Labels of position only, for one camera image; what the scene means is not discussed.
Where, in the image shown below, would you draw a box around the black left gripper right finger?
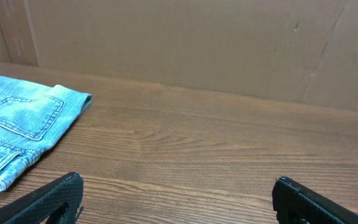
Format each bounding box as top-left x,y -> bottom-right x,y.
272,176 -> 358,224

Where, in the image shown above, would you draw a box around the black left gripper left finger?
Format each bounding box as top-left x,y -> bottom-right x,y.
0,172 -> 84,224

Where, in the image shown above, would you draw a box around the folded light blue jeans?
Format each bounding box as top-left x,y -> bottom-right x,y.
0,76 -> 92,192

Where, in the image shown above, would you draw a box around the brown cardboard wall panel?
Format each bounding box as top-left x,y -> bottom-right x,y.
0,0 -> 358,111

